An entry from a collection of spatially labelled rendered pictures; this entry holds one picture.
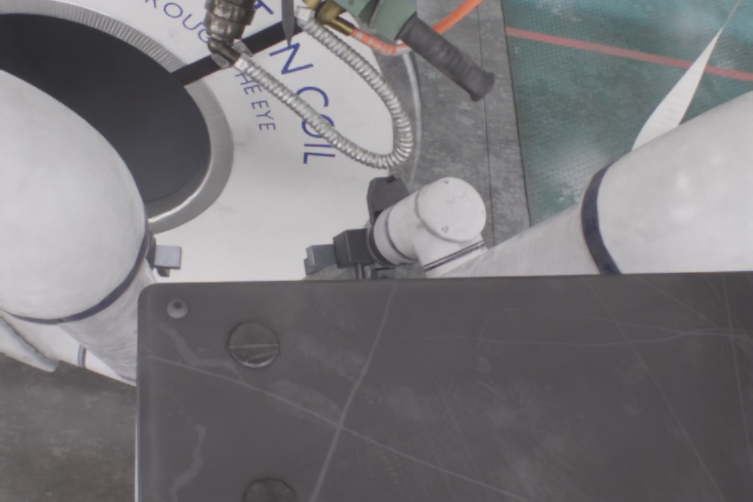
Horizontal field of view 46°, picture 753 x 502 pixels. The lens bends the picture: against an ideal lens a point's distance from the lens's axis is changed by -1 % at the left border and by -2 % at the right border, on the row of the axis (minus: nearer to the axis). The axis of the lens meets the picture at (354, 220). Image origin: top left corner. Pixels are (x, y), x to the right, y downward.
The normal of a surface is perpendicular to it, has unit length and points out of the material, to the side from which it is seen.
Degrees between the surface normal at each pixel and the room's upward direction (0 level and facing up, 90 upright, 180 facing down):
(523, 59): 0
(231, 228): 90
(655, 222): 76
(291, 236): 90
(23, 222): 65
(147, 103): 20
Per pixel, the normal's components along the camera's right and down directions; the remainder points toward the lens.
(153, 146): -0.32, -0.60
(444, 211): 0.29, -0.28
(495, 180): 0.20, -0.60
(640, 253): -0.72, 0.46
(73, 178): 0.84, -0.07
